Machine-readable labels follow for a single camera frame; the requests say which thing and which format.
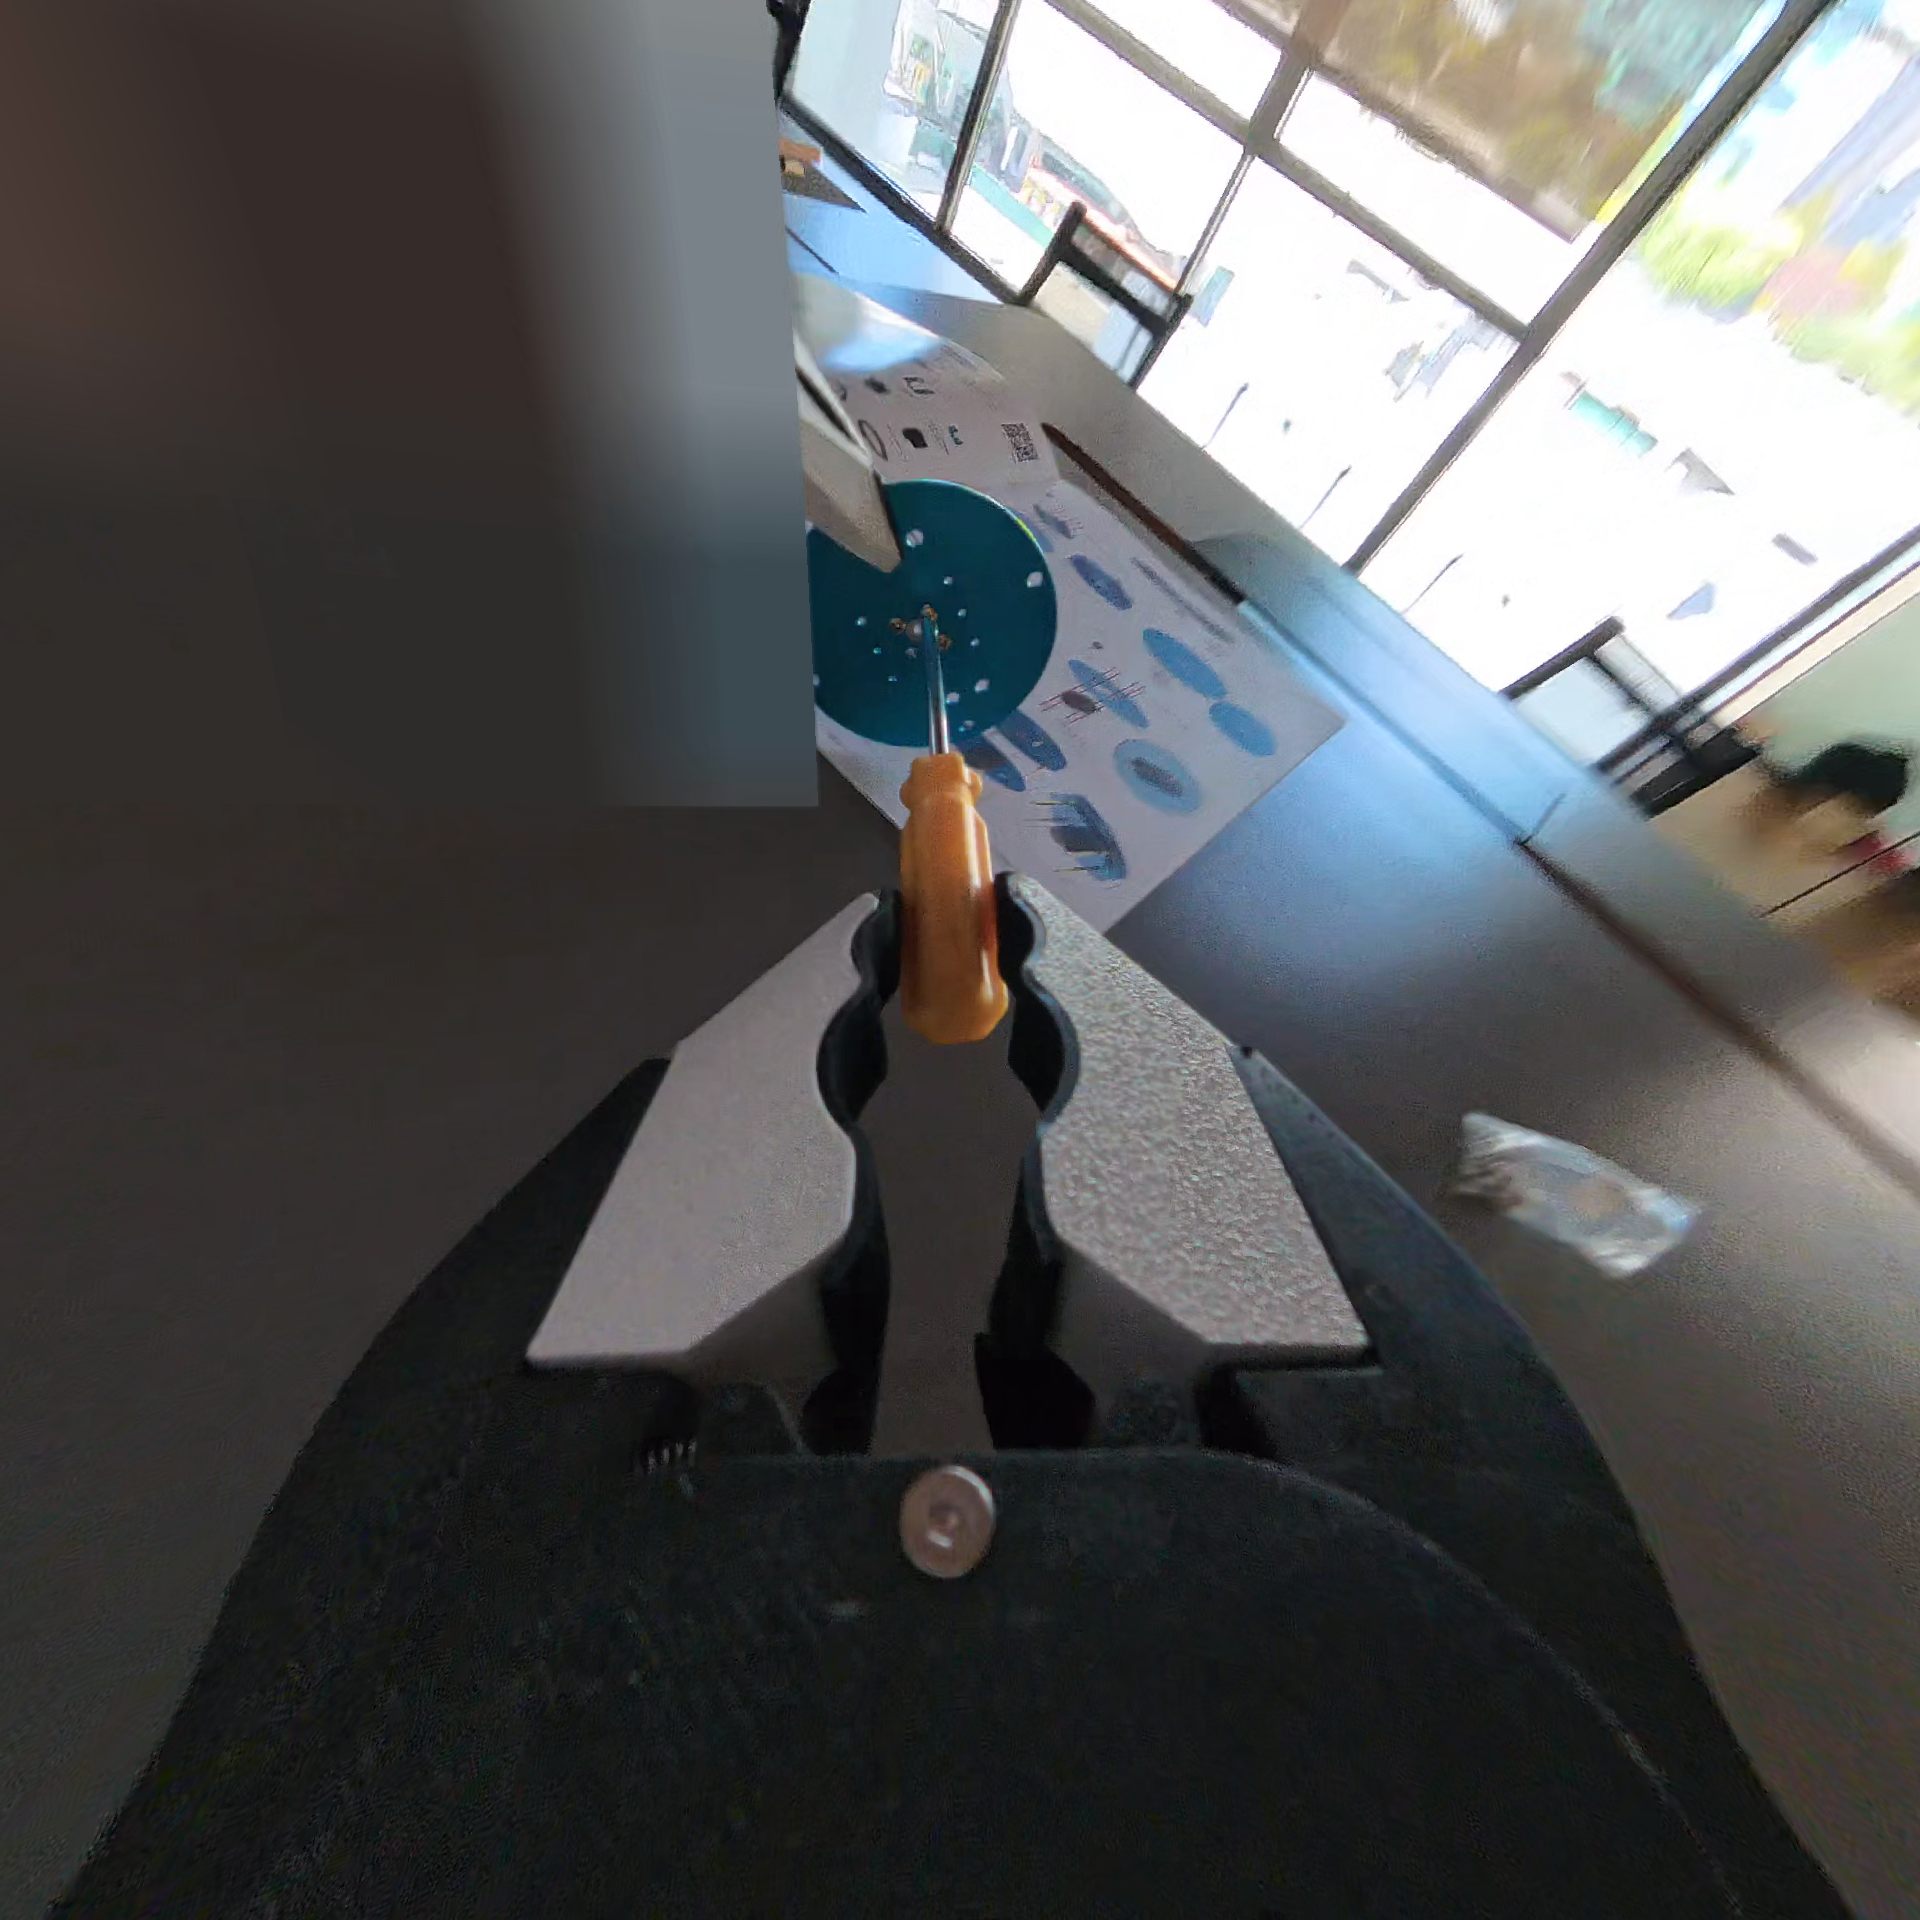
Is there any yellow-handled screwdriver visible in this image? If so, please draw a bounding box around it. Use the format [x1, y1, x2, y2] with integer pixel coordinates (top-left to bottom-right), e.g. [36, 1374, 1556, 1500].
[893, 608, 1010, 1046]

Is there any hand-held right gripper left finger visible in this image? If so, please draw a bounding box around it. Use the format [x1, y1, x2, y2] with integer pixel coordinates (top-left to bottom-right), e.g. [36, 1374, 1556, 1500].
[525, 892, 902, 1453]

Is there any blue round metal plate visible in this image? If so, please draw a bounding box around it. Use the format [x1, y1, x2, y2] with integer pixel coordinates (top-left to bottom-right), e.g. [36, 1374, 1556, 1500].
[809, 480, 1061, 750]

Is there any open assembly manual booklet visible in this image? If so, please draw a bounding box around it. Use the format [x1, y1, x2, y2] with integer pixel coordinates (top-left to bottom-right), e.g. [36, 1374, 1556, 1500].
[809, 352, 1345, 932]

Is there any clear bag of screws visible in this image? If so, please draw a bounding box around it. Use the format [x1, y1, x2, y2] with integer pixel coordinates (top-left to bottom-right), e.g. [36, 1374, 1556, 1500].
[1441, 1111, 1704, 1280]

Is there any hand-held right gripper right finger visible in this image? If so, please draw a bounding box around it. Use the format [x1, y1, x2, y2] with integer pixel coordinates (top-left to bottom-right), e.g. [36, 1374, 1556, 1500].
[976, 872, 1373, 1453]

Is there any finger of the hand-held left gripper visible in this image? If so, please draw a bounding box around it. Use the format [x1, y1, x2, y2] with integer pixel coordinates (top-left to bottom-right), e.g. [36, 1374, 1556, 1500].
[794, 352, 904, 581]

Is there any black chair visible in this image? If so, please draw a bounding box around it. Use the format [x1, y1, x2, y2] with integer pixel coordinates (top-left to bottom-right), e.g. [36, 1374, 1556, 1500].
[1500, 615, 1800, 817]
[1020, 200, 1197, 383]

